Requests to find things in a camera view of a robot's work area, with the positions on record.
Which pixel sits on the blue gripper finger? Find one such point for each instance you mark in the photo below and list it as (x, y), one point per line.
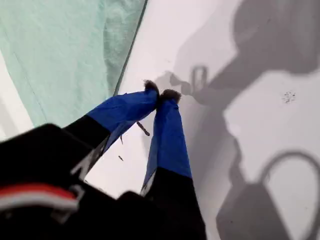
(120, 110)
(170, 150)

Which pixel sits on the pale green T-shirt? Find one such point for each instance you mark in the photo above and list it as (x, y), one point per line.
(62, 50)

